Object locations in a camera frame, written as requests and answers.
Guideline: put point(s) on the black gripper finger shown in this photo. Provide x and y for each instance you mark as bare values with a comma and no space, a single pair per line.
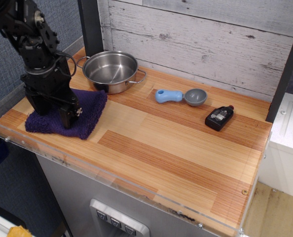
40,104
69,115

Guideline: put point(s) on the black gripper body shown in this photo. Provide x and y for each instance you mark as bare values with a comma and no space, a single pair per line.
53,83

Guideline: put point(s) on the purple towel cloth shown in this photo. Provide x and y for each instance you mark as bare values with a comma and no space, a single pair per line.
92,104

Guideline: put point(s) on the stainless steel pot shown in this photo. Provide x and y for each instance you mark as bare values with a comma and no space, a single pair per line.
111,71

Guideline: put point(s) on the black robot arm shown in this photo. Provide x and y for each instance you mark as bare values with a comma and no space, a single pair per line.
24,25

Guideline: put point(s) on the silver dispenser button panel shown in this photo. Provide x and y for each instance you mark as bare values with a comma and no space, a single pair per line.
131,227

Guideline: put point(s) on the yellow tape object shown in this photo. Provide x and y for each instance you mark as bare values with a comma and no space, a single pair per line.
18,231

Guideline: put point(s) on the blue grey ice cream scoop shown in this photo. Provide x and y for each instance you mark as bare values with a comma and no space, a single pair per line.
193,97

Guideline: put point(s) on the small black bottle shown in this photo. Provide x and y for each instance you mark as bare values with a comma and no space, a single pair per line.
219,117

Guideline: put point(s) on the clear acrylic front guard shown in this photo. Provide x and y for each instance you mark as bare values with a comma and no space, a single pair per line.
167,193

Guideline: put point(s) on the white side cabinet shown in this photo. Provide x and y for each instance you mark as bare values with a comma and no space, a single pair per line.
276,169

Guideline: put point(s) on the dark grey left post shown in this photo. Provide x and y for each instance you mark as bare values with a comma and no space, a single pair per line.
91,27

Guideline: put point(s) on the dark grey post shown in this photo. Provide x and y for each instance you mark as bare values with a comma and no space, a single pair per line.
91,27
281,88

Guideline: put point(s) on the dark grey right post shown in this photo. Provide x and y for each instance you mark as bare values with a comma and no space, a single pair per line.
281,88

